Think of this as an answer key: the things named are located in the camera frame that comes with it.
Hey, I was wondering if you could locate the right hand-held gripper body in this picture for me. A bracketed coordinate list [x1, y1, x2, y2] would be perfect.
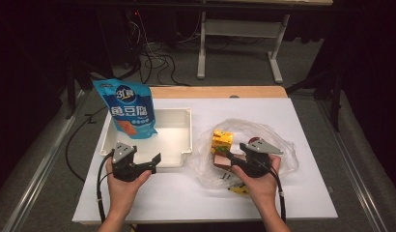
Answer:
[233, 137, 284, 179]

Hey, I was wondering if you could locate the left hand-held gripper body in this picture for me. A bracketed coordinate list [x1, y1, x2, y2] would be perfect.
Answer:
[110, 141, 155, 183]

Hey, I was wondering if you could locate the long brown box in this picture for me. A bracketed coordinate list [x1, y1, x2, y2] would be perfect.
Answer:
[212, 152, 247, 172]

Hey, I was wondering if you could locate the yellow drink carton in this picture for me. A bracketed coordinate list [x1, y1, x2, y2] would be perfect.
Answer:
[211, 129, 235, 156]

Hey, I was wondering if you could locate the white plastic bin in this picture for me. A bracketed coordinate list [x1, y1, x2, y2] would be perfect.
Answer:
[99, 107, 194, 169]

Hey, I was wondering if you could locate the clear plastic shopping bag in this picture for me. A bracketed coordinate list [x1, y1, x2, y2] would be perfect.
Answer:
[185, 118, 299, 196]

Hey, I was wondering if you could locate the blue snack pouch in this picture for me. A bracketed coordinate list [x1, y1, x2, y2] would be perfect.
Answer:
[92, 78, 159, 140]

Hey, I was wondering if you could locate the person's left hand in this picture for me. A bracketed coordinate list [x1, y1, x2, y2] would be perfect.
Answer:
[105, 160, 153, 220]

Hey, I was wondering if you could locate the person's right hand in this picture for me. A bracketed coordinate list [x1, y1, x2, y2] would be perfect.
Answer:
[231, 154, 282, 211]

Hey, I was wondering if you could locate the white table cover board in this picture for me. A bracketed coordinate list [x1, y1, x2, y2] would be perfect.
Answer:
[71, 97, 339, 224]

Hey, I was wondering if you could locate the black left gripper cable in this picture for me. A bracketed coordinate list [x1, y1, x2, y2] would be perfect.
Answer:
[96, 150, 116, 224]

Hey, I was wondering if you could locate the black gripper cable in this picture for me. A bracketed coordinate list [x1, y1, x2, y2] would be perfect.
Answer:
[96, 150, 116, 224]
[255, 159, 288, 224]

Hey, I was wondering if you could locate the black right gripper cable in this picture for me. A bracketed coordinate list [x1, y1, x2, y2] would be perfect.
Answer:
[255, 159, 288, 224]

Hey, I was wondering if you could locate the black floor cable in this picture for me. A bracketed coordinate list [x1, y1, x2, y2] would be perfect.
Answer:
[64, 104, 110, 183]

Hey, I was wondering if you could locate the aluminium floor rail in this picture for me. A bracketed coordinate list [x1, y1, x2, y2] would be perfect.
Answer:
[316, 98, 385, 232]
[1, 90, 88, 232]

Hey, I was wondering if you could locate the bundle of floor cables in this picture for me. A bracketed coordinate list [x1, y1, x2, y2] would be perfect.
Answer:
[123, 9, 187, 86]

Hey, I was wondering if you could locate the white metal desk frame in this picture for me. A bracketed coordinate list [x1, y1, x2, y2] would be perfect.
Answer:
[196, 11, 291, 85]

